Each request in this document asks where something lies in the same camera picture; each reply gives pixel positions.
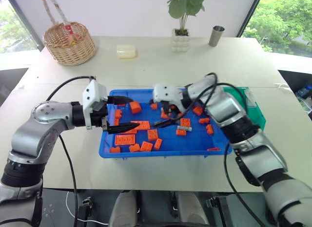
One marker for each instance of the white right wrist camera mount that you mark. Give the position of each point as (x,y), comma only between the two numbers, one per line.
(167,93)

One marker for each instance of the black metal bracket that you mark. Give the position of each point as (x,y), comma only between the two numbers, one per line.
(212,202)
(84,207)

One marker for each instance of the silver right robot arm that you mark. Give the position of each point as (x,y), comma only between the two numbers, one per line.
(226,107)

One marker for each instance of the orange four-stud brick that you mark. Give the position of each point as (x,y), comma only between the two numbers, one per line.
(152,135)
(146,146)
(185,122)

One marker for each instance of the flat orange plate brick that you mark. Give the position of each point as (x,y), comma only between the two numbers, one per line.
(125,139)
(131,131)
(143,125)

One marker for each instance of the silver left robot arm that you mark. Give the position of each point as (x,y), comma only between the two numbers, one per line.
(44,112)

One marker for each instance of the small orange brick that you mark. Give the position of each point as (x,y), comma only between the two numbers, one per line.
(164,114)
(154,106)
(197,110)
(204,120)
(122,105)
(181,132)
(116,122)
(213,149)
(134,148)
(158,143)
(115,149)
(209,129)
(118,114)

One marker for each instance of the metal cup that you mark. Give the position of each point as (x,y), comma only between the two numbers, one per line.
(215,37)

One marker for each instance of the woven wicker basket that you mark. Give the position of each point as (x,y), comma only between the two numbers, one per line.
(70,54)

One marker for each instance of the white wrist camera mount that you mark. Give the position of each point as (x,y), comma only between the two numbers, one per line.
(167,93)
(93,93)

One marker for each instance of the white bubble plant pot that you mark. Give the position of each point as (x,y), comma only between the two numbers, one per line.
(180,43)

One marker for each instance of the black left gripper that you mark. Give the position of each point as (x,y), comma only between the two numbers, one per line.
(98,117)

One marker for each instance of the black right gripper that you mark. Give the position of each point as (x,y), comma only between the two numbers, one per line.
(174,111)

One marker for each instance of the red white item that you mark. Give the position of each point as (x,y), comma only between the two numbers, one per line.
(73,35)

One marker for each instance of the green leafy plant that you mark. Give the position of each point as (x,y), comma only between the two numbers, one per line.
(185,5)

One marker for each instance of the blue plastic bin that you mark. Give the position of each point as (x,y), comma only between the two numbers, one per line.
(195,141)

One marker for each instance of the black window frame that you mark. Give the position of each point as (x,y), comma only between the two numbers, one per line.
(252,12)
(26,22)

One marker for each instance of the orange cube brick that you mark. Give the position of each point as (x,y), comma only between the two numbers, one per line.
(135,107)

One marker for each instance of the green plastic bin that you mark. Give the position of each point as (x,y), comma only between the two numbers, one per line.
(257,115)

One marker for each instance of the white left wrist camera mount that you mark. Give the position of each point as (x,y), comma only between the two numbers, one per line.
(93,93)

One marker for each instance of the grey rounded shape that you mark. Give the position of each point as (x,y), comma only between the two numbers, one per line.
(191,210)
(124,210)

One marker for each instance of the cream translucent container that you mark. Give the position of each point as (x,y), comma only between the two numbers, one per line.
(126,51)

